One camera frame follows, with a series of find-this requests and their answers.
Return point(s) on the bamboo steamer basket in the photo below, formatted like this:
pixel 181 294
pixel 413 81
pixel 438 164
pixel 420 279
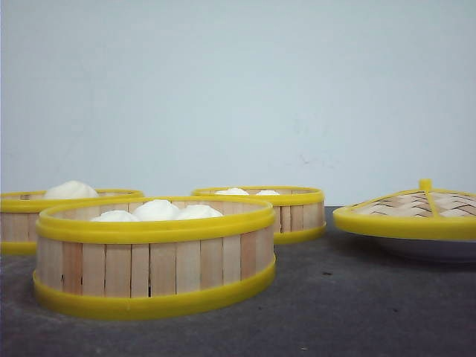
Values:
pixel 20 210
pixel 299 211
pixel 148 270

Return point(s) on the back basket right bun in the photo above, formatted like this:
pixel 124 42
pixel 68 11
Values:
pixel 267 193

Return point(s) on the woven bamboo steamer lid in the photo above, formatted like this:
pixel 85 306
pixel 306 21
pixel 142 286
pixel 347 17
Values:
pixel 423 213

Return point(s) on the white bun in left basket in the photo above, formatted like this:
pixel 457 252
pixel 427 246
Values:
pixel 71 190

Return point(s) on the white plate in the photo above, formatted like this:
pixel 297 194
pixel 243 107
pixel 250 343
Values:
pixel 442 251

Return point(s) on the front left white bun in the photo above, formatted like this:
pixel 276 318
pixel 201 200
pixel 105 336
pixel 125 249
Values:
pixel 115 216

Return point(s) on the front right white bun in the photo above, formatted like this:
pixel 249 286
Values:
pixel 197 212

